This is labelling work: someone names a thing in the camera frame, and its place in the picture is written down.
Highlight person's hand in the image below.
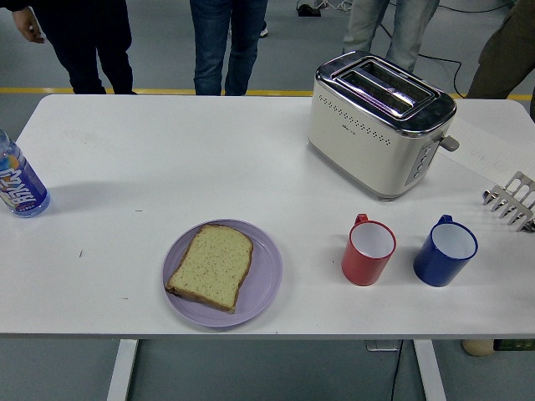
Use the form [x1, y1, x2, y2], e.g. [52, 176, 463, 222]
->
[11, 6, 46, 44]

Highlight brown-crusted bread slice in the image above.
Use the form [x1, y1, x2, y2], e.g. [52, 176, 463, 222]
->
[165, 224, 255, 314]

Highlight lilac round plate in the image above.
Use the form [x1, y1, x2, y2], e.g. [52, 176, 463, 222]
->
[161, 219, 283, 329]

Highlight cream toaster with chrome top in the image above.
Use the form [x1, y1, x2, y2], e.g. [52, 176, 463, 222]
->
[306, 49, 461, 203]

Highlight clear bottle with blue label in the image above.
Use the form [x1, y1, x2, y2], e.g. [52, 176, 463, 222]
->
[0, 128, 52, 219]

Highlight white table leg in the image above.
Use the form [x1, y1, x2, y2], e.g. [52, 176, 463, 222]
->
[105, 339, 140, 401]
[413, 339, 447, 401]

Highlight red enamel mug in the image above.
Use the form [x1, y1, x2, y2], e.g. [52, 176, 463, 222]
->
[340, 213, 397, 287]

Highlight blue enamel mug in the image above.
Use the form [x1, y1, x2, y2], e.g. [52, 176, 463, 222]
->
[412, 214, 478, 288]

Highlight silver metal toast rack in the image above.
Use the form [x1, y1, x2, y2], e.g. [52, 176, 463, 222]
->
[482, 170, 535, 233]

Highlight beige rounded object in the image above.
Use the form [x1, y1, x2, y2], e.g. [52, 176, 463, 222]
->
[461, 338, 497, 357]

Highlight black table control panel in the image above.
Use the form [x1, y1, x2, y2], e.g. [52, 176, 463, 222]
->
[492, 339, 535, 352]

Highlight white floor cables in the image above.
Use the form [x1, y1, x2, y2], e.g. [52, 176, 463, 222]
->
[319, 0, 356, 13]

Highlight black floor cable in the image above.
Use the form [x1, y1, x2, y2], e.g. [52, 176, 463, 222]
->
[417, 52, 463, 98]

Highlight black cable under table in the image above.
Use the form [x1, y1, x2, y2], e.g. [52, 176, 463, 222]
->
[388, 340, 405, 401]

